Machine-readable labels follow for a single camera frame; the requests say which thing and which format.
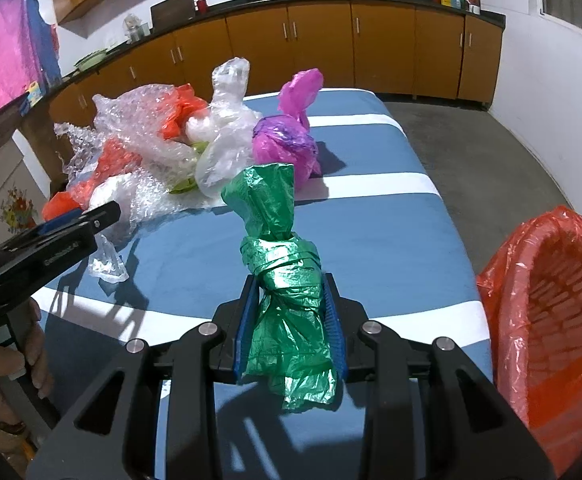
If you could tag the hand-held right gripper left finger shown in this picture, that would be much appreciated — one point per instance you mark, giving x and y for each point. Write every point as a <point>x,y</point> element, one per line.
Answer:
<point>248,325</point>

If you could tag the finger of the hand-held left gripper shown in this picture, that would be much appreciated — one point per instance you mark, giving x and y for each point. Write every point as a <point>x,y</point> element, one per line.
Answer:
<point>98,217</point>

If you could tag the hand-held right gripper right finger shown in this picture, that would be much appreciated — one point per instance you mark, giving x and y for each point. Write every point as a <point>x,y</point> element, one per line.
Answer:
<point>335,330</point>

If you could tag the dark green plastic bag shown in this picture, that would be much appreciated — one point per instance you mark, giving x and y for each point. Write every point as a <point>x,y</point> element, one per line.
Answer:
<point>281,280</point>

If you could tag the lime green paw-print bag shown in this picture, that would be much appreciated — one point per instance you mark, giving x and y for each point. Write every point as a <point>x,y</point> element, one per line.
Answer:
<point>183,186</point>

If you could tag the clear plastic bag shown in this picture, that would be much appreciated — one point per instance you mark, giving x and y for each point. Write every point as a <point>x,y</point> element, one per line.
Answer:
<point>226,130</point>

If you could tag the red basket with orange liner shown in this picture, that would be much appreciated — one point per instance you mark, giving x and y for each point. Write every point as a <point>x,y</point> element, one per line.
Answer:
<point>566,310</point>

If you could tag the person's left hand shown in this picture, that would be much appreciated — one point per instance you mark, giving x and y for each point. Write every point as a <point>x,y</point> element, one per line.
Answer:
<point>38,360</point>

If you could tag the small clear plastic scrap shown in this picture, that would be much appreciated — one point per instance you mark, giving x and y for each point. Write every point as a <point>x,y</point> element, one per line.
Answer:
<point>106,260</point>

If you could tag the orange plastic bag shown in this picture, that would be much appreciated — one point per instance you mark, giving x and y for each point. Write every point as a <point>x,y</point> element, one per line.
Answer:
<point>111,165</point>
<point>181,110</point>

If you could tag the white flower-print cabinet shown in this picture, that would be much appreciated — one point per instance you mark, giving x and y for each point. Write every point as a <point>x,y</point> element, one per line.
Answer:
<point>18,210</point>

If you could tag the bubble wrap sheet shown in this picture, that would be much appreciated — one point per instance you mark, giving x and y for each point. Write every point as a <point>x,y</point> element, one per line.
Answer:
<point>131,120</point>

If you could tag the blue white striped cloth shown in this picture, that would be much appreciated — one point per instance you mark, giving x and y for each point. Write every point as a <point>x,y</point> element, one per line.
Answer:
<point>396,240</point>

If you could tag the green bowl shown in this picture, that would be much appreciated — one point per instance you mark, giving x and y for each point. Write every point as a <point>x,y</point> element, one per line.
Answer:
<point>91,61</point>

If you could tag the magenta plastic bag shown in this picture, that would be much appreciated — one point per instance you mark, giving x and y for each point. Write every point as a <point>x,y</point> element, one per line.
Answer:
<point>283,145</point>

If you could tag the glass jar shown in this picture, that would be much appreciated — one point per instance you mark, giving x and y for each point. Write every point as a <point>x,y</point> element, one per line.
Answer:
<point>133,27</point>

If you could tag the pink and blue hanging cloth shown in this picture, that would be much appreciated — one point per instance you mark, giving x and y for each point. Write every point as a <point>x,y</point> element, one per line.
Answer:
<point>1,50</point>

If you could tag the dark cutting board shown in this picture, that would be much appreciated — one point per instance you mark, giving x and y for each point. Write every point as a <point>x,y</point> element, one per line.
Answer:
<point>171,10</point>

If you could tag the small red bottle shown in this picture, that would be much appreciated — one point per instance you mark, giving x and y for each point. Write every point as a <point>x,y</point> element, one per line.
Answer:
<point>202,4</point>

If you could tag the orange wooden base cabinets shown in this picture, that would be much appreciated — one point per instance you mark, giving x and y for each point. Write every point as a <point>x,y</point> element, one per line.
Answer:
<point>321,45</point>

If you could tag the black kitchen countertop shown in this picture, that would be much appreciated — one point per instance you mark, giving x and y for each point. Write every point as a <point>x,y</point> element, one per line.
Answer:
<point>371,0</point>

